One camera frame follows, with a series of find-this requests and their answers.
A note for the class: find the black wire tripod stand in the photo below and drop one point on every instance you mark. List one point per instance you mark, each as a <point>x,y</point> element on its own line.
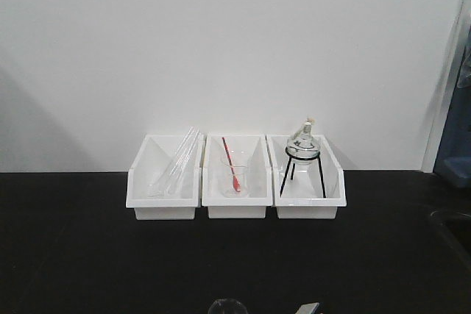
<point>291,166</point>

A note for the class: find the white plastic bin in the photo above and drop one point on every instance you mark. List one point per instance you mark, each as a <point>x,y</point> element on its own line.
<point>154,155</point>
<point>302,196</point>
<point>259,177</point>

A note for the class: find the glass alcohol lamp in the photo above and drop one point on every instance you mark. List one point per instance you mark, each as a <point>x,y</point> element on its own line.
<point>302,146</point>

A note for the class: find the middle white plastic bin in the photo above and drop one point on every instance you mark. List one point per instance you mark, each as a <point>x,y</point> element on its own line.
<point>259,177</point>

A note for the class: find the right white plastic bin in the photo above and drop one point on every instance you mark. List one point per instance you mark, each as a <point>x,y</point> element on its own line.
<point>302,196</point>

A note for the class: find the grey gripper finger tip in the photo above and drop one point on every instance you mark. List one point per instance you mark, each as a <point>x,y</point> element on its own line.
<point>309,308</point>

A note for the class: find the left white plastic bin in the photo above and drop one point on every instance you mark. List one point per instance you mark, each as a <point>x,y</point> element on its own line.
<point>154,155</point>

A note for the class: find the red thermometer stick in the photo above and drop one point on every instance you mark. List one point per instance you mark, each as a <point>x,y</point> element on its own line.
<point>236,183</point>

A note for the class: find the small clear glass beaker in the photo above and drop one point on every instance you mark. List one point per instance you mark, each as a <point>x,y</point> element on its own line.
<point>240,163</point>

